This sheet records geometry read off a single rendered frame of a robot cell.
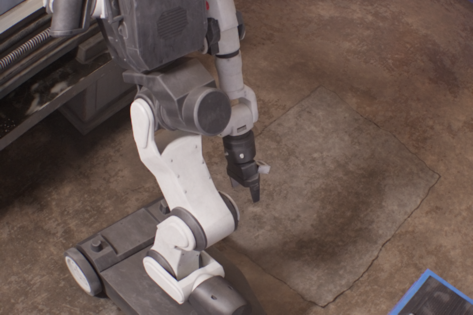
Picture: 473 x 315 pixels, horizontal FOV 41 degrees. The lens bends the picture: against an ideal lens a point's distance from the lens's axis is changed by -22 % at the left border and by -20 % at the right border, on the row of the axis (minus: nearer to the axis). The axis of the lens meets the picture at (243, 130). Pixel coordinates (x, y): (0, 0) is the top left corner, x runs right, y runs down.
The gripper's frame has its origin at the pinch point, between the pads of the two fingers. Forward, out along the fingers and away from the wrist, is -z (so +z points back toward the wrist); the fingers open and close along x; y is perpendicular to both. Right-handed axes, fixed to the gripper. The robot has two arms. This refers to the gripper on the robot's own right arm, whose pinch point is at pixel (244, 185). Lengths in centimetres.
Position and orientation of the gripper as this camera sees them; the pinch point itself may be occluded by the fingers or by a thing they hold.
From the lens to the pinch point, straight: 232.0
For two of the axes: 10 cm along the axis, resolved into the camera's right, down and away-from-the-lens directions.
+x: -5.7, -3.8, 7.3
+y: -8.2, 3.8, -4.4
